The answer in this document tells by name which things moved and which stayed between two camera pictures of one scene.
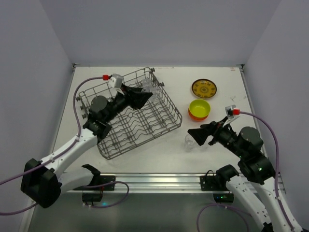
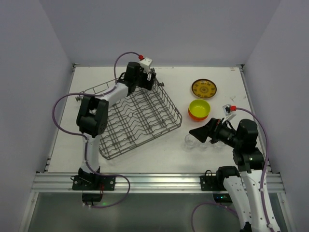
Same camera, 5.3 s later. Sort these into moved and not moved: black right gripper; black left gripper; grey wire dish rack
Moved: black left gripper
Not moved: grey wire dish rack; black right gripper
